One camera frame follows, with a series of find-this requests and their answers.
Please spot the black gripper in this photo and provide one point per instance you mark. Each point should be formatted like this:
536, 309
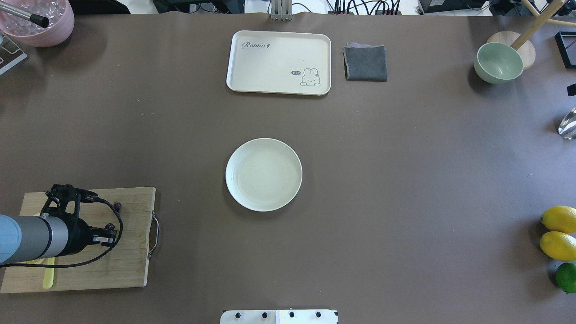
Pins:
79, 234

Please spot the cream round plate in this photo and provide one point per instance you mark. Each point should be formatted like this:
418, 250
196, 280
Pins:
264, 174

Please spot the dark red cherry pair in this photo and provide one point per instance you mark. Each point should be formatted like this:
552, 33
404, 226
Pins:
116, 208

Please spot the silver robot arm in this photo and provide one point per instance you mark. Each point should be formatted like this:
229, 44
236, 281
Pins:
29, 238

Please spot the cream rabbit tray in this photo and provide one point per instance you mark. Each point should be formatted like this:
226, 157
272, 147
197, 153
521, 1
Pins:
274, 62

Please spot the wooden cutting board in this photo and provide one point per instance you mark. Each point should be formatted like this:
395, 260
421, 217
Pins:
125, 266

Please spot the yellow plastic knife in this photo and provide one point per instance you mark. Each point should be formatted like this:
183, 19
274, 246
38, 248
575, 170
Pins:
48, 279

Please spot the pink bowl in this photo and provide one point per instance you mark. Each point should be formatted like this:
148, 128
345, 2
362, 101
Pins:
39, 23

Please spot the grey folded cloth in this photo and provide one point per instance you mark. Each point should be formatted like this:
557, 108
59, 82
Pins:
365, 62

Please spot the mint green bowl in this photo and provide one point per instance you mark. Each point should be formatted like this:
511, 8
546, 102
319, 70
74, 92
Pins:
498, 63

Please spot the yellow lemon near lime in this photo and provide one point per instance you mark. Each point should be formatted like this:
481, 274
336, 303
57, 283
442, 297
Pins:
559, 246

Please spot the yellow lemon far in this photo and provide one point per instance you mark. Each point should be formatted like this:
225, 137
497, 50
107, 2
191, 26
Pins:
560, 218

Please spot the wooden cup stand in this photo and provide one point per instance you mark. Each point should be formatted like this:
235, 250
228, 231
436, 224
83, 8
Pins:
521, 42

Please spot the green lime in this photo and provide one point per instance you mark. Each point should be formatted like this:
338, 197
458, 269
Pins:
566, 277

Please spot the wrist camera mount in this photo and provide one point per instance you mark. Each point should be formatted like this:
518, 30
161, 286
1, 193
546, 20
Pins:
59, 196

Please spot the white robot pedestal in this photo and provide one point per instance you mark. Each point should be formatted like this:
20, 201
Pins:
285, 316

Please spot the aluminium frame post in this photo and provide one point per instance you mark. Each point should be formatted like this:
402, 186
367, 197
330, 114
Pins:
281, 10

